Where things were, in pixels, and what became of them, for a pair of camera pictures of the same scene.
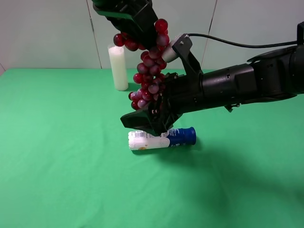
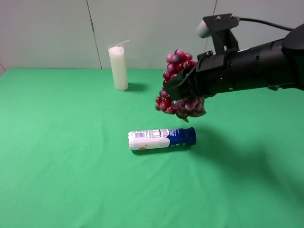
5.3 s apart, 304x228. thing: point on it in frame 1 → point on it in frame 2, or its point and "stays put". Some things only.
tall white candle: x=117 y=55 stays put
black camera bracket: x=183 y=47 → x=220 y=27
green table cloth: x=65 y=161 stays put
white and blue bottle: x=139 y=140 stays put
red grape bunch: x=148 y=81 → x=177 y=61
